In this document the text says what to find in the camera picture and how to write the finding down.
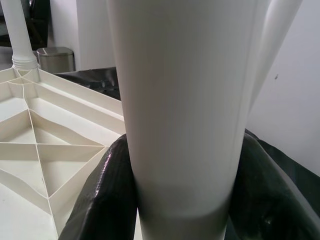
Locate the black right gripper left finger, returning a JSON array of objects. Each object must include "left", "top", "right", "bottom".
[{"left": 58, "top": 133, "right": 139, "bottom": 240}]

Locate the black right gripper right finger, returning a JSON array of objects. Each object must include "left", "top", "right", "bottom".
[{"left": 224, "top": 132, "right": 320, "bottom": 240}]

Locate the white plastic table top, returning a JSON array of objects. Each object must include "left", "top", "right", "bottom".
[{"left": 0, "top": 67, "right": 143, "bottom": 240}]

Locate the white plastic table leg tube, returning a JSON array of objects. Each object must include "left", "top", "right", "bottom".
[
  {"left": 106, "top": 0, "right": 273, "bottom": 240},
  {"left": 249, "top": 0, "right": 304, "bottom": 118},
  {"left": 1, "top": 0, "right": 40, "bottom": 73}
]

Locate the black table cloth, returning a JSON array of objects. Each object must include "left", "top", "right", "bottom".
[{"left": 54, "top": 66, "right": 320, "bottom": 240}]

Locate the steel pedal trash bin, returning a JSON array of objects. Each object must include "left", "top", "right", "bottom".
[{"left": 36, "top": 46, "right": 75, "bottom": 74}]

